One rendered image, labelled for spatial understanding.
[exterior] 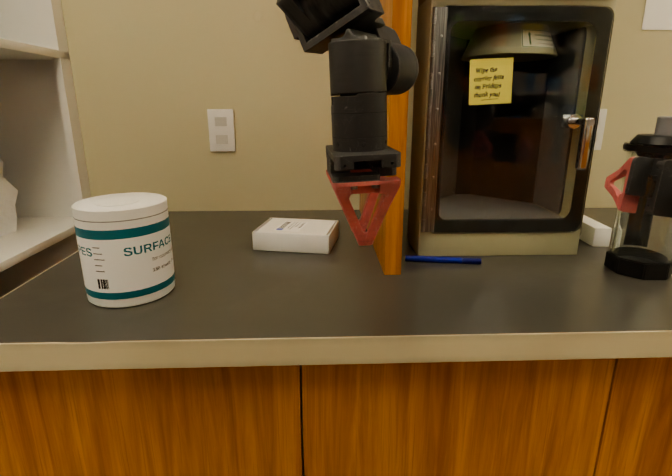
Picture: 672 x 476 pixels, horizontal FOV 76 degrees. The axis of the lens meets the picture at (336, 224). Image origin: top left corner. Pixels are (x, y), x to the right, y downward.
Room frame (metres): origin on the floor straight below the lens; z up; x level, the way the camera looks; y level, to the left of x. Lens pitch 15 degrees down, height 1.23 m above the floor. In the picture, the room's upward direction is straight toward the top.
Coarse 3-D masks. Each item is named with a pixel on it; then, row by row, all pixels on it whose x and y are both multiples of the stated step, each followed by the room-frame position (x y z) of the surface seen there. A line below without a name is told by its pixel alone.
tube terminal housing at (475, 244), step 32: (448, 0) 0.80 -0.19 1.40; (480, 0) 0.81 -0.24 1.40; (512, 0) 0.81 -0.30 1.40; (544, 0) 0.81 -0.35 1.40; (576, 0) 0.81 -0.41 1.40; (608, 0) 0.81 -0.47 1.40; (416, 96) 0.88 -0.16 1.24; (416, 128) 0.87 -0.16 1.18; (416, 160) 0.86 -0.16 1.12; (416, 192) 0.84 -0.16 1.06; (416, 224) 0.83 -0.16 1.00
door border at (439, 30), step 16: (432, 32) 0.79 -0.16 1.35; (432, 64) 0.79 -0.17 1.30; (432, 96) 0.79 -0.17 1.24; (432, 112) 0.79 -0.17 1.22; (432, 128) 0.79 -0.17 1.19; (432, 144) 0.79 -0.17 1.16; (432, 160) 0.79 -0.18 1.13; (432, 176) 0.79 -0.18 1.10; (432, 192) 0.79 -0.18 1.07; (432, 208) 0.79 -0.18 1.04; (432, 224) 0.79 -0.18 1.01
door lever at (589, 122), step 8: (568, 120) 0.80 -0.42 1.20; (576, 120) 0.78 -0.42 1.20; (584, 120) 0.75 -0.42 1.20; (592, 120) 0.75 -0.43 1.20; (584, 128) 0.75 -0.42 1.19; (592, 128) 0.75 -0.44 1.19; (584, 136) 0.75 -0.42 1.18; (584, 144) 0.75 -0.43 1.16; (584, 152) 0.75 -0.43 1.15; (576, 160) 0.76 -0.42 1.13; (584, 160) 0.75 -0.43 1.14; (576, 168) 0.76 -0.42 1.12; (584, 168) 0.75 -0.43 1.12
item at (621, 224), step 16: (640, 144) 0.71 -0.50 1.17; (640, 208) 0.70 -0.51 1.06; (624, 224) 0.72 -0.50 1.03; (640, 224) 0.70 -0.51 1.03; (656, 224) 0.69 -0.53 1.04; (624, 240) 0.72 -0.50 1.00; (640, 240) 0.70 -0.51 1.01; (656, 240) 0.69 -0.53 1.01; (624, 256) 0.71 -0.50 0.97; (640, 256) 0.69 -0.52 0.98; (656, 256) 0.69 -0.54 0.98
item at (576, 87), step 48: (480, 48) 0.79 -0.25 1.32; (528, 48) 0.80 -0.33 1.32; (576, 48) 0.80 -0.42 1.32; (528, 96) 0.80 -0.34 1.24; (576, 96) 0.80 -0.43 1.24; (480, 144) 0.79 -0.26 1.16; (528, 144) 0.80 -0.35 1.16; (576, 144) 0.80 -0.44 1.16; (480, 192) 0.79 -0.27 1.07; (528, 192) 0.80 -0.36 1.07; (576, 192) 0.80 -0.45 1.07
